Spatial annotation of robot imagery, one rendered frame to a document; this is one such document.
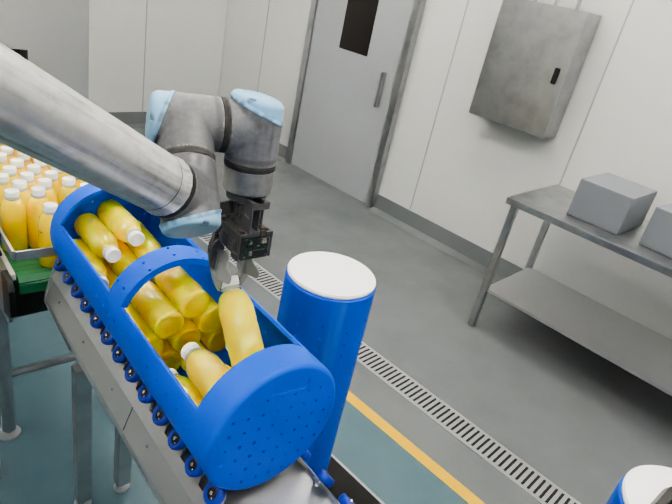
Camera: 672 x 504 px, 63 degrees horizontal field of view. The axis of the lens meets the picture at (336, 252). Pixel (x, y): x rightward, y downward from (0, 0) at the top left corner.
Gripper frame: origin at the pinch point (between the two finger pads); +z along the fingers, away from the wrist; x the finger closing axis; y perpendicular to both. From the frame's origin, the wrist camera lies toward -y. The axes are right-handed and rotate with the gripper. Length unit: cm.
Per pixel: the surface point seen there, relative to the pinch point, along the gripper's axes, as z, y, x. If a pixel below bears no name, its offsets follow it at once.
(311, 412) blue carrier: 18.2, 23.1, 7.3
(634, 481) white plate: 24, 67, 61
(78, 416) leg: 82, -60, -9
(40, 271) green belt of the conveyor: 37, -77, -14
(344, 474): 112, -15, 75
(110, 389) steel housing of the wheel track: 40.0, -22.8, -13.6
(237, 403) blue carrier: 8.3, 23.0, -10.5
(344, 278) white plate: 23, -22, 56
